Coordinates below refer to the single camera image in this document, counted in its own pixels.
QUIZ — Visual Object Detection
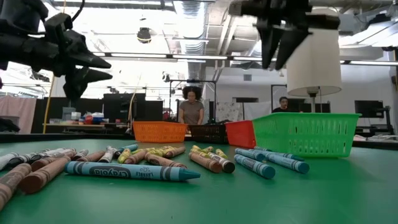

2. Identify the white cloth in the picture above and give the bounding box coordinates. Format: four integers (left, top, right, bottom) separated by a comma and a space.
242, 102, 273, 121

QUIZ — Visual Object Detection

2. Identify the long ceiling light bar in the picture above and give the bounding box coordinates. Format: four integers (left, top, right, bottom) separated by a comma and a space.
93, 52, 398, 66

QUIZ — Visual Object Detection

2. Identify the white table lamp wooden base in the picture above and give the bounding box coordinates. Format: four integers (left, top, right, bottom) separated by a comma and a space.
285, 14, 343, 113

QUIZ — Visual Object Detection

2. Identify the orange plastic basket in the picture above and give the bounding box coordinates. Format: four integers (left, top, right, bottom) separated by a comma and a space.
132, 121, 189, 144

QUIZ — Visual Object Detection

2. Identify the red plastic basket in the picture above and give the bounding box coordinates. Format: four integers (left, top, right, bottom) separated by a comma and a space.
224, 119, 257, 149

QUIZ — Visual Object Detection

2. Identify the pink curtain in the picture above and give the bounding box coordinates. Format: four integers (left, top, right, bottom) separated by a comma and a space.
0, 95, 37, 134

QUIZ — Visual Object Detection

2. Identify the person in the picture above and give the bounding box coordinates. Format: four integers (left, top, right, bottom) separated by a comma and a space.
178, 86, 205, 126
272, 96, 301, 113

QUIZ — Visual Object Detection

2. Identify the black ceiling dome camera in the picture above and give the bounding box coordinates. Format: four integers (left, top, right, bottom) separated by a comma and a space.
136, 27, 152, 44

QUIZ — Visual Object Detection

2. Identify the black monitor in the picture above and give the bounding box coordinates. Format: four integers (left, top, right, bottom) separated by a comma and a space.
354, 100, 385, 118

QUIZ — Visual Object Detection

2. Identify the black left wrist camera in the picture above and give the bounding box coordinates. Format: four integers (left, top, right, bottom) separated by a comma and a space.
44, 12, 74, 41

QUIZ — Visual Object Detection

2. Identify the wooden side table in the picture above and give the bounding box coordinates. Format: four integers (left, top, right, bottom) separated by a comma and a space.
43, 123, 128, 134

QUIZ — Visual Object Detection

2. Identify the clear plastic box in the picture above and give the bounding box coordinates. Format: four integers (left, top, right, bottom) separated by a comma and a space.
62, 107, 76, 121

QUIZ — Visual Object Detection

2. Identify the black partition screen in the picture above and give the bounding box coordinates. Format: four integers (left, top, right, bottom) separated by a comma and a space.
103, 93, 164, 124
35, 98, 104, 134

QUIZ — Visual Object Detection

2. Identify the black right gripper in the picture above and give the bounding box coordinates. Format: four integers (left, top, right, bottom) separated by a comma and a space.
228, 0, 341, 71

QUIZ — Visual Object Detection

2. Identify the black plastic basket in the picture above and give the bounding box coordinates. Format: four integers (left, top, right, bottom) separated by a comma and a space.
188, 123, 229, 144

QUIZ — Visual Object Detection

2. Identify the silver air duct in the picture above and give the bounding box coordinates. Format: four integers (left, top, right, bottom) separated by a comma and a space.
173, 0, 206, 82

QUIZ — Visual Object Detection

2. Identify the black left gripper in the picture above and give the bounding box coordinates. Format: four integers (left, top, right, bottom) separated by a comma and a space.
0, 30, 113, 100

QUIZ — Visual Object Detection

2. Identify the floral cloth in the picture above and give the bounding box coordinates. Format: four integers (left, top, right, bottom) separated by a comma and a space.
216, 101, 243, 122

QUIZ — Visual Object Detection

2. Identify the green plastic basket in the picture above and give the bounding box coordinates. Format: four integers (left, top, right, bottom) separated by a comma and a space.
251, 112, 362, 158

